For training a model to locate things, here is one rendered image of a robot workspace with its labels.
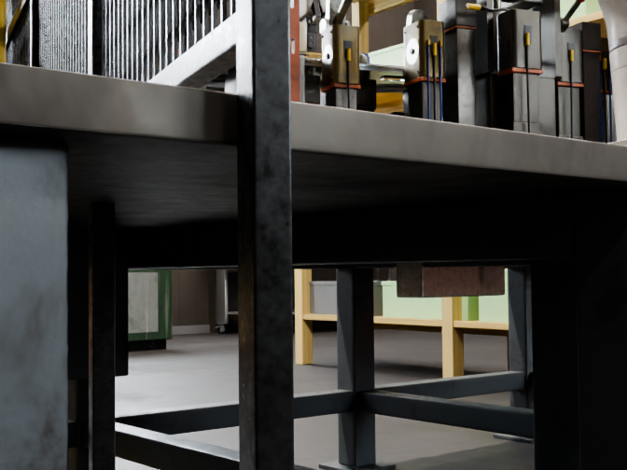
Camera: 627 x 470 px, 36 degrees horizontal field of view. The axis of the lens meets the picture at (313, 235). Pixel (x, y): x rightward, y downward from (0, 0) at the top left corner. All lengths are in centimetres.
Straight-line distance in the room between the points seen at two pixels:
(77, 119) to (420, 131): 32
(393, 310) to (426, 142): 470
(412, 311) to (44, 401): 478
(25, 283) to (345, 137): 28
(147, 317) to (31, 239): 682
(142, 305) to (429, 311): 284
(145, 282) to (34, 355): 679
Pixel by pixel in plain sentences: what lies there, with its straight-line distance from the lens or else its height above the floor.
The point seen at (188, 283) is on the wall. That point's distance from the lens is 963.
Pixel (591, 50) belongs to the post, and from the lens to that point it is 220.
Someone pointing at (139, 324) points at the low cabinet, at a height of 21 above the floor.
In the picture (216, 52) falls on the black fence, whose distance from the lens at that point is 79.
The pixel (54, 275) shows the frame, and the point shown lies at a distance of 70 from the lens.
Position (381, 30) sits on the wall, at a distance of 1161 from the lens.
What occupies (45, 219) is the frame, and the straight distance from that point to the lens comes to 70.
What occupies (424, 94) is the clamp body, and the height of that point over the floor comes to 92.
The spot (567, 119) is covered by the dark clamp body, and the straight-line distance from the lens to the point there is 213.
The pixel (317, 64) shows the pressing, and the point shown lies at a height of 99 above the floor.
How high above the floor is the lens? 56
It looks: 2 degrees up
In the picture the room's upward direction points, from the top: 1 degrees counter-clockwise
